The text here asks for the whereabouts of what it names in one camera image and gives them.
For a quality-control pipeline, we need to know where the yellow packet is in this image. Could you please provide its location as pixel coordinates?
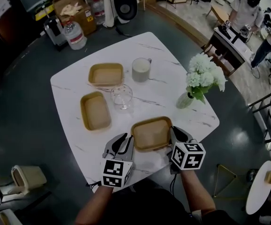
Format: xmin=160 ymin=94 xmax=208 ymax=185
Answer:
xmin=34 ymin=5 xmax=54 ymax=21

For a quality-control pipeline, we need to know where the black power cable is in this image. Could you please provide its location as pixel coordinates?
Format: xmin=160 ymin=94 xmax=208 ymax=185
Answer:
xmin=115 ymin=25 xmax=133 ymax=38

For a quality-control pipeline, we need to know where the person's black shirt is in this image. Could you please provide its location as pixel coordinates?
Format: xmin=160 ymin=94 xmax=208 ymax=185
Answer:
xmin=98 ymin=186 xmax=239 ymax=225

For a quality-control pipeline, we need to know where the white flower bouquet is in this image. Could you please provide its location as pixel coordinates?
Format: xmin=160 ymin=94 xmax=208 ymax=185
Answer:
xmin=186 ymin=53 xmax=228 ymax=104

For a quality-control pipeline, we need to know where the silver metal case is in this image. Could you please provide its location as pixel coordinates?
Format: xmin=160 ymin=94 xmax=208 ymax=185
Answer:
xmin=43 ymin=16 xmax=68 ymax=52

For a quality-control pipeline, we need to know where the round white side table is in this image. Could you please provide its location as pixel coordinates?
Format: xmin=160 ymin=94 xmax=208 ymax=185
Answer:
xmin=212 ymin=160 xmax=271 ymax=215

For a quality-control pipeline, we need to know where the brown paper tray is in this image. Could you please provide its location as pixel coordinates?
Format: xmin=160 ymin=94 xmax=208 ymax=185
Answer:
xmin=130 ymin=116 xmax=173 ymax=152
xmin=88 ymin=62 xmax=125 ymax=88
xmin=80 ymin=91 xmax=112 ymax=132

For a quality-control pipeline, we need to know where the pale green vase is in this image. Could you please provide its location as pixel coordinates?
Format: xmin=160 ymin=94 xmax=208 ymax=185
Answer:
xmin=175 ymin=91 xmax=195 ymax=109

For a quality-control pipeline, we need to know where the brown cardboard box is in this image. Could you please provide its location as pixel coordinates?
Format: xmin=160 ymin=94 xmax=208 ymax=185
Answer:
xmin=53 ymin=0 xmax=98 ymax=37

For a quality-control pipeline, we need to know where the person's right forearm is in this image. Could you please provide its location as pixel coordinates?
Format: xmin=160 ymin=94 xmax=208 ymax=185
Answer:
xmin=180 ymin=169 xmax=217 ymax=217

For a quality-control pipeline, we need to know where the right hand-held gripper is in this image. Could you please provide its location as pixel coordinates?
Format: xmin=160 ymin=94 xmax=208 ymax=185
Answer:
xmin=166 ymin=125 xmax=206 ymax=175

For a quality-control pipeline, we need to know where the wooden coffee table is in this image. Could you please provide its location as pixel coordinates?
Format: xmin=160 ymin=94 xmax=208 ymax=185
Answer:
xmin=206 ymin=4 xmax=232 ymax=26

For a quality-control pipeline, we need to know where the person's left forearm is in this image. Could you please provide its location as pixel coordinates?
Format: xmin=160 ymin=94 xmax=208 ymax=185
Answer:
xmin=74 ymin=185 xmax=114 ymax=225

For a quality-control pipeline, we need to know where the clear glass cup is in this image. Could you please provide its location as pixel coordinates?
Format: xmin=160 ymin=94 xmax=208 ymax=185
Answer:
xmin=110 ymin=83 xmax=135 ymax=114

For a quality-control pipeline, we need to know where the black white backpack device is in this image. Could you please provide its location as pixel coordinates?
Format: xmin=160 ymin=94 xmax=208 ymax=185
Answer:
xmin=102 ymin=0 xmax=139 ymax=29

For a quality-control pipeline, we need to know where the crumpled beige paper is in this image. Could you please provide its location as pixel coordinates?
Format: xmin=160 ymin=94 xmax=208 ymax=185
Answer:
xmin=60 ymin=3 xmax=83 ymax=16

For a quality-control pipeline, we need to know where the large clear water jug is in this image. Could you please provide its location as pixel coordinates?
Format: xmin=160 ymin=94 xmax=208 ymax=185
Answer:
xmin=91 ymin=0 xmax=106 ymax=26
xmin=62 ymin=21 xmax=88 ymax=51

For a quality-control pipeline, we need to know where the grey mug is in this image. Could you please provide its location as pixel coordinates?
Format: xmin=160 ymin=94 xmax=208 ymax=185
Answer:
xmin=131 ymin=57 xmax=152 ymax=83

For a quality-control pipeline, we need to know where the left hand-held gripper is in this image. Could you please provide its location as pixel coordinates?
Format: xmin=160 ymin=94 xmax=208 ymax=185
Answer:
xmin=102 ymin=132 xmax=136 ymax=188

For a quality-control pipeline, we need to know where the beige chair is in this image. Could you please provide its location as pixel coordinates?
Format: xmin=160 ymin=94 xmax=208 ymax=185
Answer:
xmin=10 ymin=165 xmax=48 ymax=196
xmin=0 ymin=209 xmax=17 ymax=225

